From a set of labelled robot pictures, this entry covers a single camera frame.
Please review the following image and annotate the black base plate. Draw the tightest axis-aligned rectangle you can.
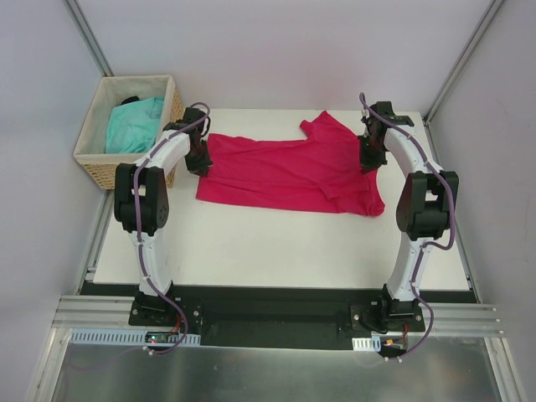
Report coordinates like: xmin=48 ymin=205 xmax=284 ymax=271
xmin=79 ymin=282 xmax=481 ymax=348

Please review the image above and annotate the wicker basket with liner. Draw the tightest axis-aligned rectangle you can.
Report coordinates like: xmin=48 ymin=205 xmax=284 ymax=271
xmin=73 ymin=75 xmax=185 ymax=192

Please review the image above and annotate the teal t shirt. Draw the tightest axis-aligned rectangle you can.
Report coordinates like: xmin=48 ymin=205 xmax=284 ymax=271
xmin=105 ymin=97 xmax=164 ymax=154

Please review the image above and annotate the left white cable duct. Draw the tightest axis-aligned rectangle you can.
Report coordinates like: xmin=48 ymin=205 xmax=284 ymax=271
xmin=70 ymin=328 xmax=201 ymax=348

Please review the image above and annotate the white cable duct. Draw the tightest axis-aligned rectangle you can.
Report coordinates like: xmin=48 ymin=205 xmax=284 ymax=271
xmin=70 ymin=328 xmax=201 ymax=348
xmin=352 ymin=336 xmax=381 ymax=353

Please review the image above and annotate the right white cable duct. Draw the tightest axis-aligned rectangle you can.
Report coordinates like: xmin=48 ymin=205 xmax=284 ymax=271
xmin=352 ymin=336 xmax=381 ymax=353

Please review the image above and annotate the pink t shirt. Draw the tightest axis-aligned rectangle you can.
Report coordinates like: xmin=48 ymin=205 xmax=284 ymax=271
xmin=196 ymin=111 xmax=385 ymax=217

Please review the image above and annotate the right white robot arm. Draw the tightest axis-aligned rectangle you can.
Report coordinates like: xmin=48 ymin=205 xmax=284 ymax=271
xmin=358 ymin=101 xmax=459 ymax=333

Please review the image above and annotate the left aluminium frame post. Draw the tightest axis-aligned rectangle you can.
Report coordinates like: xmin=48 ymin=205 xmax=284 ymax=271
xmin=63 ymin=0 xmax=115 ymax=77

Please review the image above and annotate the black garment in basket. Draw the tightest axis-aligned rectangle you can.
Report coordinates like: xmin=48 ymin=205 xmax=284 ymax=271
xmin=121 ymin=95 xmax=140 ymax=106

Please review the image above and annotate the front aluminium rail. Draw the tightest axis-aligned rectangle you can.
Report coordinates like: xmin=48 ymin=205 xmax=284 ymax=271
xmin=53 ymin=295 xmax=506 ymax=338

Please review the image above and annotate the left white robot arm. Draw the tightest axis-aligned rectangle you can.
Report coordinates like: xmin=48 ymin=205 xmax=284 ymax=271
xmin=114 ymin=102 xmax=213 ymax=326

